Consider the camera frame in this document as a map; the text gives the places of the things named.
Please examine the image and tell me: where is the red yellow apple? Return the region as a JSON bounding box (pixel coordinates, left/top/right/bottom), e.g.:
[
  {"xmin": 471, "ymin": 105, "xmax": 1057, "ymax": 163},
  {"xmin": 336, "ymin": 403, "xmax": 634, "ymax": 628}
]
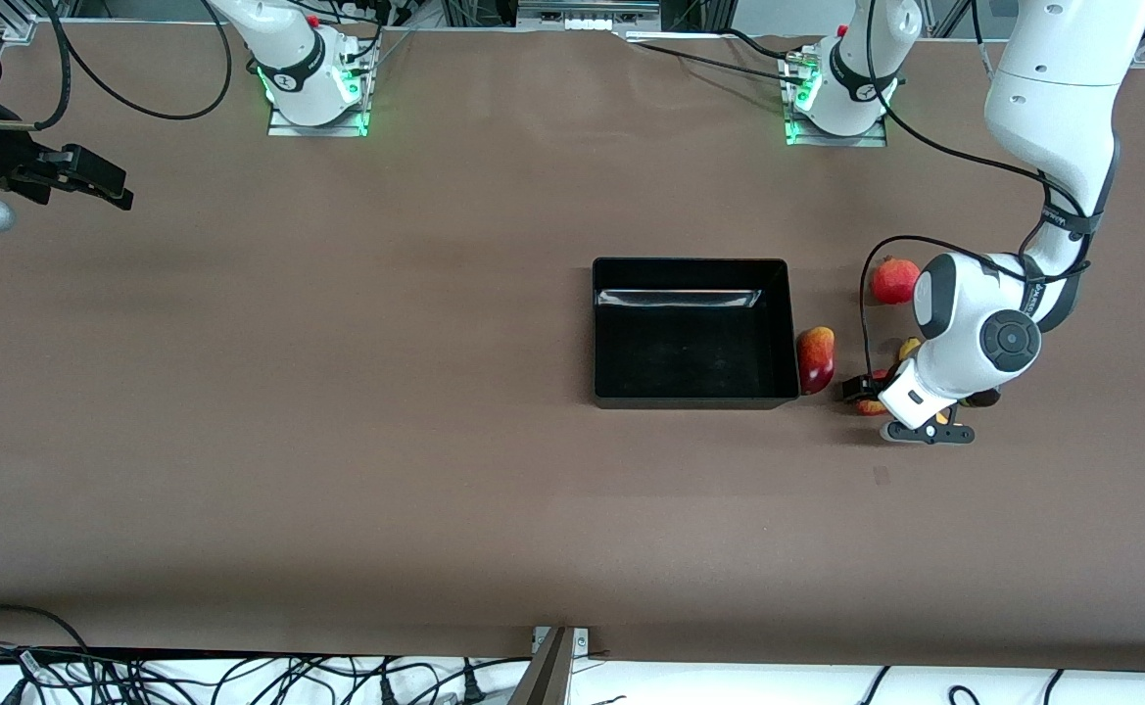
[{"xmin": 854, "ymin": 368, "xmax": 894, "ymax": 418}]

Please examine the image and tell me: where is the yellow banana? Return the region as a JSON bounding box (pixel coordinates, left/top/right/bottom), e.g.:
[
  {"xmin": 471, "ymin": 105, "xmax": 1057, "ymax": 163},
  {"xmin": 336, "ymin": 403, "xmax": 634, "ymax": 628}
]
[{"xmin": 898, "ymin": 338, "xmax": 953, "ymax": 425}]

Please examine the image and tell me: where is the black plastic box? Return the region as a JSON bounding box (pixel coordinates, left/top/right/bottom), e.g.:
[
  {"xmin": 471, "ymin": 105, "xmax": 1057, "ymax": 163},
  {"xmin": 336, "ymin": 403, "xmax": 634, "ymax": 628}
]
[{"xmin": 592, "ymin": 258, "xmax": 802, "ymax": 410}]

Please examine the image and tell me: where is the red yellow mango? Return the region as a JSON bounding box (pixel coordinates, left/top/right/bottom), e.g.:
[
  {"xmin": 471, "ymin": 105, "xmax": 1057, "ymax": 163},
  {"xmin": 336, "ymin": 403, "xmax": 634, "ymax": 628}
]
[{"xmin": 795, "ymin": 326, "xmax": 836, "ymax": 396}]

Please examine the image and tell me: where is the red pomegranate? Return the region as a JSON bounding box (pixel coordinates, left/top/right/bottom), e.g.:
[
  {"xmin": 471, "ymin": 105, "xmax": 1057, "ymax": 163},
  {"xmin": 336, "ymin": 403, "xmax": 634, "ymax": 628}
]
[{"xmin": 871, "ymin": 256, "xmax": 922, "ymax": 306}]

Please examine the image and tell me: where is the brown table cover mat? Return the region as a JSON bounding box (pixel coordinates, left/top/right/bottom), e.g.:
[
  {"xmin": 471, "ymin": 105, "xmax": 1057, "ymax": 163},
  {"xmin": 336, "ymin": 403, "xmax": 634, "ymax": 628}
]
[{"xmin": 0, "ymin": 22, "xmax": 1145, "ymax": 675}]

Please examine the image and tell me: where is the grey power strip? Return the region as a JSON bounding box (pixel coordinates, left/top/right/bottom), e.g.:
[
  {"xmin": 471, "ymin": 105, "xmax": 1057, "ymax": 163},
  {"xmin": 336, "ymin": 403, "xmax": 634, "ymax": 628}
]
[{"xmin": 516, "ymin": 0, "xmax": 663, "ymax": 32}]

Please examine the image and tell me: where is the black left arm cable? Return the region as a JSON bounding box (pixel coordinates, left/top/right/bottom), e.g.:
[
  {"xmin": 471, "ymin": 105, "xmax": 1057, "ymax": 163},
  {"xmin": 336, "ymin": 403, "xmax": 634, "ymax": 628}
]
[{"xmin": 859, "ymin": 39, "xmax": 1094, "ymax": 383}]

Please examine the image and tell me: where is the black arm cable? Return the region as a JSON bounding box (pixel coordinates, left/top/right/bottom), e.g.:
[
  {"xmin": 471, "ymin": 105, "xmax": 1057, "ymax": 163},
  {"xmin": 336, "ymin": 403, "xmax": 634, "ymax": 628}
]
[
  {"xmin": 859, "ymin": 39, "xmax": 1094, "ymax": 383},
  {"xmin": 0, "ymin": 0, "xmax": 233, "ymax": 131}
]

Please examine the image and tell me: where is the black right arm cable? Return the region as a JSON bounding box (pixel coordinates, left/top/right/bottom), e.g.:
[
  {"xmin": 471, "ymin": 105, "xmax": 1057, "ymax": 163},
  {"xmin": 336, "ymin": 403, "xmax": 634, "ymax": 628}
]
[{"xmin": 0, "ymin": 0, "xmax": 233, "ymax": 131}]

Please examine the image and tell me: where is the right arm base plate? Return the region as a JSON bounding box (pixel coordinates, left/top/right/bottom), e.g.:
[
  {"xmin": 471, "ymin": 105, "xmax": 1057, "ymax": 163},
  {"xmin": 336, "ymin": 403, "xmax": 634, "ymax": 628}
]
[{"xmin": 266, "ymin": 59, "xmax": 372, "ymax": 138}]

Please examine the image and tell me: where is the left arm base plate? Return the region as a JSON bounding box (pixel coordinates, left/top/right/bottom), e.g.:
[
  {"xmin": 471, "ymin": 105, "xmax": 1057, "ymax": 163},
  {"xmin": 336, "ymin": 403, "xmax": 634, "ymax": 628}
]
[{"xmin": 784, "ymin": 54, "xmax": 891, "ymax": 148}]

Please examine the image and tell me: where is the metal clamp bracket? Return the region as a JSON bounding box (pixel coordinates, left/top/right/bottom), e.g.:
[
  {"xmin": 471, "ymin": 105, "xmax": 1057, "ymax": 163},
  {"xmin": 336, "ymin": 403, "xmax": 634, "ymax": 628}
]
[{"xmin": 531, "ymin": 627, "xmax": 591, "ymax": 655}]

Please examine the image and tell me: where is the grey metal camera pole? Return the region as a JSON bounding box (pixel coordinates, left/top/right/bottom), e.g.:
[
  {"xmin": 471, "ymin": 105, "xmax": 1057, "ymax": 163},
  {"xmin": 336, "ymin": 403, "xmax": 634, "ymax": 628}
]
[{"xmin": 508, "ymin": 627, "xmax": 575, "ymax": 705}]

